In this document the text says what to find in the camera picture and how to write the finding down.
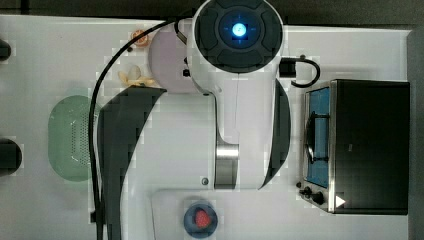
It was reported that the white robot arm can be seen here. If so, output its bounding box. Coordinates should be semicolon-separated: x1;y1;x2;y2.
97;0;290;240

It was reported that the black cylinder post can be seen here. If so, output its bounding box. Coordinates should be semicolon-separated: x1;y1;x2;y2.
0;138;22;177
0;39;12;61

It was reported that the black cylinder post upper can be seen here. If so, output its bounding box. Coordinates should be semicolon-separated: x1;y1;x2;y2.
0;39;12;61

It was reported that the black toaster oven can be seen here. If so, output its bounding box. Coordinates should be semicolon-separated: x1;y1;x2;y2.
297;79;410;215

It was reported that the green oval colander basket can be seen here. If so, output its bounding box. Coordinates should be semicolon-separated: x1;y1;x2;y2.
48;95;91;182

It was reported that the peeled banana toy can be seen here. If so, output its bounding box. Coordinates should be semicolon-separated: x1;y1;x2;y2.
118;65;157;87

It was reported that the orange slice toy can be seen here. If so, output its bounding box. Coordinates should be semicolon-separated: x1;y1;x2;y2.
131;29;150;47

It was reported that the grey round plate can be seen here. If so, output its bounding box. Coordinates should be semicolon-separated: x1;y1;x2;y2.
148;23;198;94

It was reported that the blue bowl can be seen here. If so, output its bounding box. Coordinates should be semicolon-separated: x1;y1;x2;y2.
183;201;219;239

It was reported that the red strawberry in bowl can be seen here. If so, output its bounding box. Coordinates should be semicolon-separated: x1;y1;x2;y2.
195;210;211;229

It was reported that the black cylinder post lower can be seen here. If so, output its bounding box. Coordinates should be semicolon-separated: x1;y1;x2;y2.
0;138;22;177

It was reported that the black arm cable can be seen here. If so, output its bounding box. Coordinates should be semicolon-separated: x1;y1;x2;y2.
87;9;198;240

